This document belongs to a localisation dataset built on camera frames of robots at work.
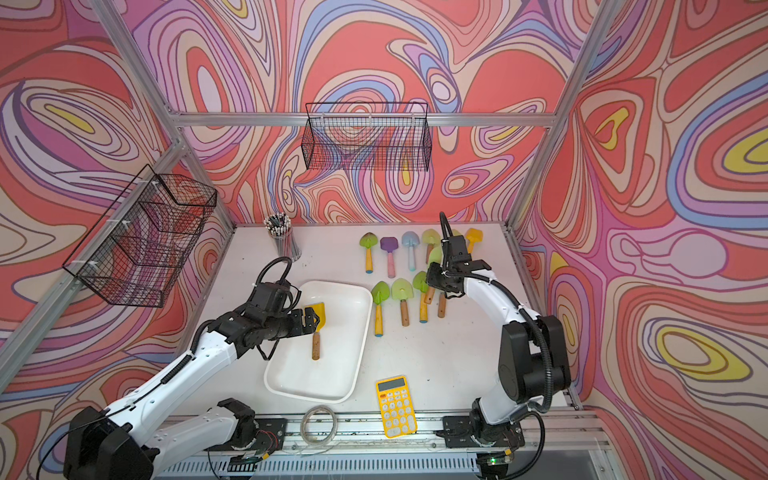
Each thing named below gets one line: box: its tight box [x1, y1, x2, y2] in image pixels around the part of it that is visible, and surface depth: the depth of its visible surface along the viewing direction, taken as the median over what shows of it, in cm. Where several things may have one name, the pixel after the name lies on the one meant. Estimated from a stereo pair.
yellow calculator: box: [376, 376, 418, 439], surface depth 78 cm
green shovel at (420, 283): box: [413, 270, 429, 324], surface depth 100 cm
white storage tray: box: [264, 281, 374, 404], surface depth 86 cm
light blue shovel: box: [402, 231, 420, 272], surface depth 113 cm
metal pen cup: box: [264, 213, 302, 262], surface depth 101 cm
